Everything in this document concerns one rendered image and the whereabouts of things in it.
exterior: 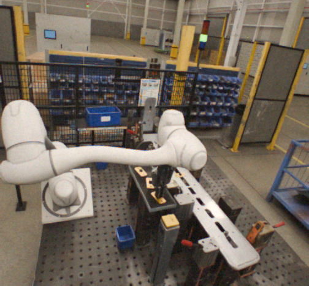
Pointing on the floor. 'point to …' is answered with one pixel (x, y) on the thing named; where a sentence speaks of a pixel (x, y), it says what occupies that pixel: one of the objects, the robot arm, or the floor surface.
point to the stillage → (300, 203)
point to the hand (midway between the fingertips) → (159, 191)
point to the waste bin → (236, 120)
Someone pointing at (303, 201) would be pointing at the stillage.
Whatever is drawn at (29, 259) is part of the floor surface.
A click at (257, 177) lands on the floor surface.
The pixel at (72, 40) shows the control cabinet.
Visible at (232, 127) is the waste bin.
